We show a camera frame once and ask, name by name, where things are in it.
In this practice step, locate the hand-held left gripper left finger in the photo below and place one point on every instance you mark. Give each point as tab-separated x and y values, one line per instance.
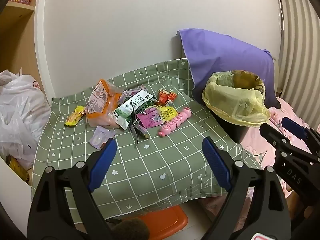
105	163

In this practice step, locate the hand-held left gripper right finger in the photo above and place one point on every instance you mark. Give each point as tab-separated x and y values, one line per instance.
216	165

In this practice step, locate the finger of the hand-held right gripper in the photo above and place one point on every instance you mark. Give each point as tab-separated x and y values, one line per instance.
292	127
268	133

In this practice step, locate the black waste bin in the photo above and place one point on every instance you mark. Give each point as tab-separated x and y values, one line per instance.
232	130

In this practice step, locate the yellow snack wrapper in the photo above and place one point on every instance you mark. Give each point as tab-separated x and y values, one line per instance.
75	116

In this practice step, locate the orange bread bag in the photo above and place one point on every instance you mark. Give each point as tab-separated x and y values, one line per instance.
100	100

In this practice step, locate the pink long packet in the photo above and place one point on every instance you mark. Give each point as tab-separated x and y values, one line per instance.
142	88

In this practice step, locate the pink floral bedsheet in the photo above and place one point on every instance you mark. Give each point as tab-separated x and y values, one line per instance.
275	112

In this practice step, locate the small pink plastic cup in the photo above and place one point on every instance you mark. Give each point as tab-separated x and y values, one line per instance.
100	136

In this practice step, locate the black thin tool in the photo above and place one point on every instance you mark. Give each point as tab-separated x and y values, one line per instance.
135	137

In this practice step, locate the green checked cloth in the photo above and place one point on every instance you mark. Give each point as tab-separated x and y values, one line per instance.
150	160

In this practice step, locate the small olive wrapper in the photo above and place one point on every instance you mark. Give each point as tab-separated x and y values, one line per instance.
144	133

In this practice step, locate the pink caterpillar toy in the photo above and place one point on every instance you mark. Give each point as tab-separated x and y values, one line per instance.
175	122

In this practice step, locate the green white carton packet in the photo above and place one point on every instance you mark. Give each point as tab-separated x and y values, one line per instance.
130	107

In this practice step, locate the pink colourful wrapper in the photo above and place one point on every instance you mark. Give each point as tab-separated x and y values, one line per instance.
150	117

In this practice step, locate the dark brown fuzzy object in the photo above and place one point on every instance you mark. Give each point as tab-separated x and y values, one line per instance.
130	228

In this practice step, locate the yellow wrapper with red label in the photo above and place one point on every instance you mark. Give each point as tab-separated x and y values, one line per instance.
167	112

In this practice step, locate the clear pink wrapper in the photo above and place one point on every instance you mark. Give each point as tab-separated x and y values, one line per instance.
128	95

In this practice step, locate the orange plastic stool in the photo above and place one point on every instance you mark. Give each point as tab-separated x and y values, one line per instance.
162	220

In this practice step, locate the red sauce packet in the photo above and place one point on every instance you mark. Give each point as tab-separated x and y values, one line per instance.
173	96
163	97

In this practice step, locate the striped curtain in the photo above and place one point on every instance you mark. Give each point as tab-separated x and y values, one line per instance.
300	42

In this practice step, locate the yellow can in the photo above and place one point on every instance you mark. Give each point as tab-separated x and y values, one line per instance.
17	167

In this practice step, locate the purple pillow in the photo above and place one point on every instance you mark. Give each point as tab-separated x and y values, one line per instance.
225	52

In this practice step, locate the white plastic bag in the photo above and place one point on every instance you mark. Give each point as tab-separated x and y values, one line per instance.
20	110

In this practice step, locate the wooden shelf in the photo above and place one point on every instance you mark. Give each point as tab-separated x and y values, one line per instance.
15	42

